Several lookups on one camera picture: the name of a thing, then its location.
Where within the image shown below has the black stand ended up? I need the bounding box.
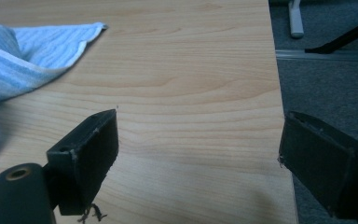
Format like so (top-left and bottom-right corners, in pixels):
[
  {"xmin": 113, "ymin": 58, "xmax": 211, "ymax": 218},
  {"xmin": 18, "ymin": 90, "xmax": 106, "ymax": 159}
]
[{"xmin": 304, "ymin": 3, "xmax": 358, "ymax": 54}]

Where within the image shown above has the white desk frame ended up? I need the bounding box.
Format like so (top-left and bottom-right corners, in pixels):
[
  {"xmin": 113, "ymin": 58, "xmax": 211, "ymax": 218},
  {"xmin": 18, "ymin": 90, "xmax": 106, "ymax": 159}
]
[{"xmin": 288, "ymin": 0, "xmax": 306, "ymax": 39}]

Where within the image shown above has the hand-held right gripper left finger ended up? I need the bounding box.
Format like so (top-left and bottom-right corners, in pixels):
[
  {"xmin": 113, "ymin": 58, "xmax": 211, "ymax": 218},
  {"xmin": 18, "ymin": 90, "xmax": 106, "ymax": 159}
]
[{"xmin": 46, "ymin": 108, "xmax": 120, "ymax": 217}]

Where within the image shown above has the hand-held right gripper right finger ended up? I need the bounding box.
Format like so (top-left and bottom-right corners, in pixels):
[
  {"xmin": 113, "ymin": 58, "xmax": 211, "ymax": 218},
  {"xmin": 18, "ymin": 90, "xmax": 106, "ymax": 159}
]
[{"xmin": 278, "ymin": 110, "xmax": 358, "ymax": 220}]

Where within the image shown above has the blue striped towel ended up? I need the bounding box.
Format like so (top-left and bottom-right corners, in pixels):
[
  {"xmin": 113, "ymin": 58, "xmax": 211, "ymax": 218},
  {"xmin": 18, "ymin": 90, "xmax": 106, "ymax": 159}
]
[{"xmin": 0, "ymin": 21, "xmax": 109, "ymax": 171}]

